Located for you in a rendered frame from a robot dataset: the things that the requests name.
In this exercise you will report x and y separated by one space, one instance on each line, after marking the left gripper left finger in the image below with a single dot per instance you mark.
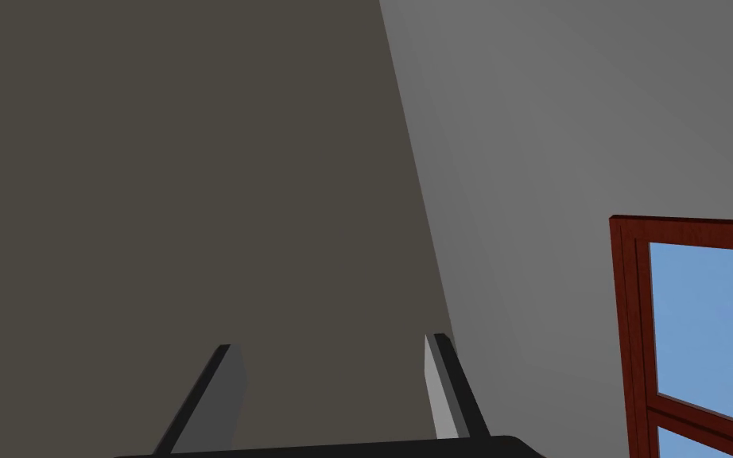
210 407

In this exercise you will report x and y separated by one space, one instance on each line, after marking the red-brown framed window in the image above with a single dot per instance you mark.
710 331

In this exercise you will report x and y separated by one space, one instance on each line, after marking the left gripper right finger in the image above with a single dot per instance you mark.
450 397

